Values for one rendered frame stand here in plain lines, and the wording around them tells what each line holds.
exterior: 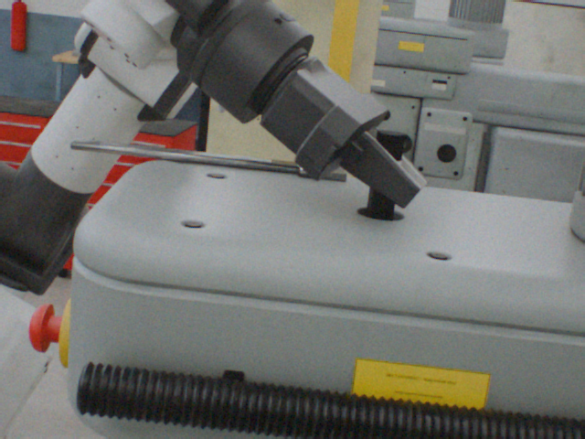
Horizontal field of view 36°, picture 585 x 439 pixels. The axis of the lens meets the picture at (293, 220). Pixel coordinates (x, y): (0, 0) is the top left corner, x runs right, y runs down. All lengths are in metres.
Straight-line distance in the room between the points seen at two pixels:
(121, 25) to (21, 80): 9.58
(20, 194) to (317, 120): 0.52
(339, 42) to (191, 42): 1.73
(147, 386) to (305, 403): 0.10
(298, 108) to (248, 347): 0.18
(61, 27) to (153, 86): 9.13
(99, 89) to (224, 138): 1.47
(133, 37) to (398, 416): 0.34
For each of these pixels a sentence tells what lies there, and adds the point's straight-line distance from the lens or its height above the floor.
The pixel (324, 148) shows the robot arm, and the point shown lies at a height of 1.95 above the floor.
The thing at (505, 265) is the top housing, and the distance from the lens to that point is 0.63.
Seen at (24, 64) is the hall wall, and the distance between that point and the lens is 10.25.
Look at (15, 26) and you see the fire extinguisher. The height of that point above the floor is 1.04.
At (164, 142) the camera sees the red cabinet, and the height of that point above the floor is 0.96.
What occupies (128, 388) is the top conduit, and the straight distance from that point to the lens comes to 0.59.
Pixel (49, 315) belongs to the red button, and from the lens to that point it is 0.77.
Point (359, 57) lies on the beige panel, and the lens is 2.42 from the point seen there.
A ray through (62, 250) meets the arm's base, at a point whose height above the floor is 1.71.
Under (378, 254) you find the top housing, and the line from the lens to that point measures 0.61.
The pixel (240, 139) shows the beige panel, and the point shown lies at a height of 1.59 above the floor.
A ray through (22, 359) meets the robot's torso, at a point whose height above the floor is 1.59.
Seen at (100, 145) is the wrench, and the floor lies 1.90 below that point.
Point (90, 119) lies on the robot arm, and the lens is 1.03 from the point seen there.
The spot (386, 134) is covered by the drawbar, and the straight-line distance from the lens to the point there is 0.69.
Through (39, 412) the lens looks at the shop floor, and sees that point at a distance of 4.30.
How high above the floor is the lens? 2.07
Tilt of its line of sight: 16 degrees down
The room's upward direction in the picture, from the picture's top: 7 degrees clockwise
